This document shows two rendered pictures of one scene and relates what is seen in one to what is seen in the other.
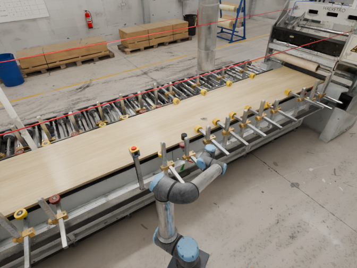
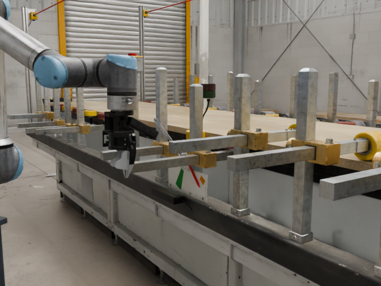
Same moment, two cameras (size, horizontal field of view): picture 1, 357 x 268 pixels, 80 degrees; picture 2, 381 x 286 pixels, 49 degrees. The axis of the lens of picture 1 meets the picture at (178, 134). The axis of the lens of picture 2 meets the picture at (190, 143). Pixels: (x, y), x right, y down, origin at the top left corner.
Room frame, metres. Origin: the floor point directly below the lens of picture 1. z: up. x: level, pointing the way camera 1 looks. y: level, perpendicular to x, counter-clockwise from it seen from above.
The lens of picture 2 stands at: (1.40, -1.55, 1.13)
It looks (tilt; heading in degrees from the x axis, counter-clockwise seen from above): 9 degrees down; 86
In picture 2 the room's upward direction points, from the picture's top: straight up
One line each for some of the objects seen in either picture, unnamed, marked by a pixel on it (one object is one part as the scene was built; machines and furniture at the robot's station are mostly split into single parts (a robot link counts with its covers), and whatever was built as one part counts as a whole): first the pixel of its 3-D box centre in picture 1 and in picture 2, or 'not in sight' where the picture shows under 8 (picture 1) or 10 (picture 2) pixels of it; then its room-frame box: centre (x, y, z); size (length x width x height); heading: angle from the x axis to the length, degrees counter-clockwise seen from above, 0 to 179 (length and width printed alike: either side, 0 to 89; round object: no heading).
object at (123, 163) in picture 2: not in sight; (123, 164); (1.28, -0.28, 0.86); 0.06 x 0.03 x 0.09; 29
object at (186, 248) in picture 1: (186, 251); not in sight; (0.64, -0.02, 0.79); 0.17 x 0.15 x 0.18; 56
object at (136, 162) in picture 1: (138, 172); (133, 121); (1.27, 0.37, 0.93); 0.05 x 0.05 x 0.45; 29
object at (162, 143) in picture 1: (164, 160); (161, 127); (1.40, 0.14, 0.93); 0.03 x 0.03 x 0.48; 29
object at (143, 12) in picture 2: not in sight; (144, 63); (1.24, 2.70, 1.25); 0.15 x 0.08 x 1.10; 119
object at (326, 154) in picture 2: (227, 131); (311, 150); (1.78, -0.53, 0.95); 0.13 x 0.06 x 0.05; 119
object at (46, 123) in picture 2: not in sight; (50, 123); (0.64, 1.39, 0.81); 0.43 x 0.03 x 0.04; 29
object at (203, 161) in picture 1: (204, 160); (90, 72); (1.18, -0.20, 1.14); 0.12 x 0.12 x 0.09; 56
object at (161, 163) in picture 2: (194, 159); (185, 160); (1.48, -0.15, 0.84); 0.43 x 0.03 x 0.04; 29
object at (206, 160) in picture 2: (188, 156); (200, 157); (1.54, -0.09, 0.85); 0.13 x 0.06 x 0.05; 119
